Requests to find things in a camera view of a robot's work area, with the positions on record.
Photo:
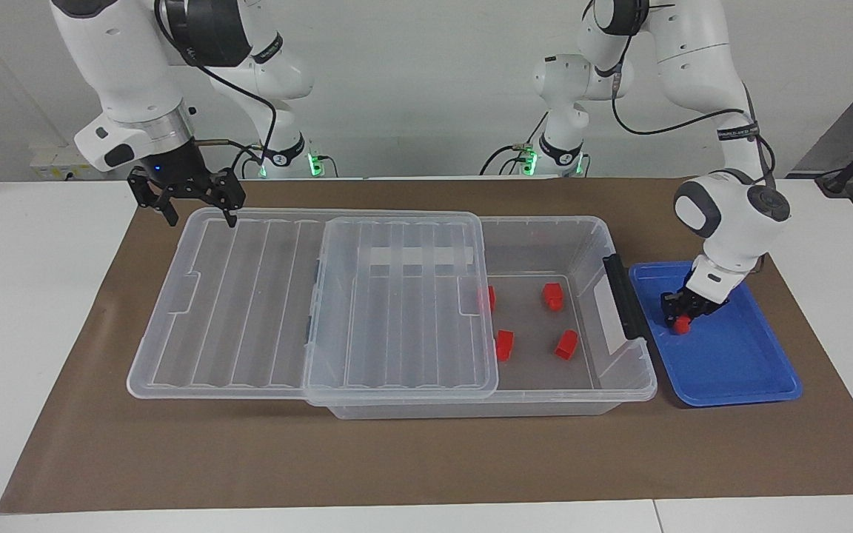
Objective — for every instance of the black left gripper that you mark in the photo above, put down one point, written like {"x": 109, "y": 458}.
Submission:
{"x": 700, "y": 303}

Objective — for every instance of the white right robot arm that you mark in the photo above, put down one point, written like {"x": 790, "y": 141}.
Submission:
{"x": 123, "y": 66}

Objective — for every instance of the red block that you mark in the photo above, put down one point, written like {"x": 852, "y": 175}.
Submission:
{"x": 683, "y": 326}
{"x": 492, "y": 298}
{"x": 566, "y": 345}
{"x": 505, "y": 346}
{"x": 553, "y": 296}

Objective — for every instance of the blue plastic tray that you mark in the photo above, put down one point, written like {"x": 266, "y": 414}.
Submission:
{"x": 723, "y": 363}

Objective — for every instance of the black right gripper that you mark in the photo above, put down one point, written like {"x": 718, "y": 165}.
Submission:
{"x": 178, "y": 174}

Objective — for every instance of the brown paper table mat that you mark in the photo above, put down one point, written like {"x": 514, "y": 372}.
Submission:
{"x": 175, "y": 459}

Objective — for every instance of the white wall power outlet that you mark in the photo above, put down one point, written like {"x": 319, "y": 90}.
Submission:
{"x": 52, "y": 166}

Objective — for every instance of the clear plastic box lid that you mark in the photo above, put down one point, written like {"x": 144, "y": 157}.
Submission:
{"x": 249, "y": 311}

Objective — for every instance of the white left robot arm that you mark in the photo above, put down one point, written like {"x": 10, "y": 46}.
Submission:
{"x": 730, "y": 215}

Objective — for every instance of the clear plastic storage box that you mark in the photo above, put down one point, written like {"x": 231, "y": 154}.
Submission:
{"x": 537, "y": 370}

